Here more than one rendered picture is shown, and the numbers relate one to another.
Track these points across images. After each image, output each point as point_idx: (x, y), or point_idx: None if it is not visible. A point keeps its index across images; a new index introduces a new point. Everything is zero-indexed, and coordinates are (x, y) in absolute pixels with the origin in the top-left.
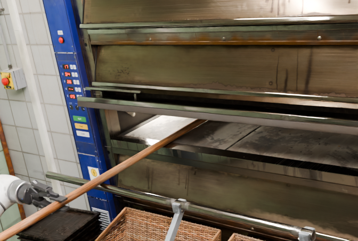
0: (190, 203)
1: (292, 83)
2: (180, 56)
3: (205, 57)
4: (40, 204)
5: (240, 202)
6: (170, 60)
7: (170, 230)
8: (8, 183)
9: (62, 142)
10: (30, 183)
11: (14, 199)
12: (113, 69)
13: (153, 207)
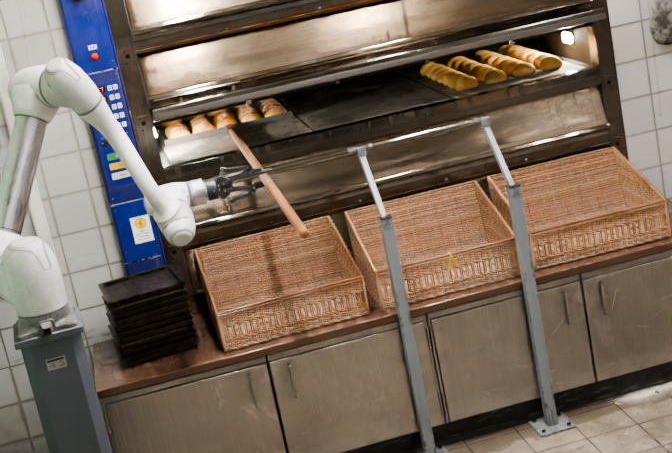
0: (372, 142)
1: (393, 32)
2: (265, 39)
3: (295, 33)
4: (235, 190)
5: (347, 174)
6: (252, 47)
7: (367, 170)
8: (183, 185)
9: (71, 206)
10: (222, 169)
11: (202, 195)
12: (173, 76)
13: (229, 235)
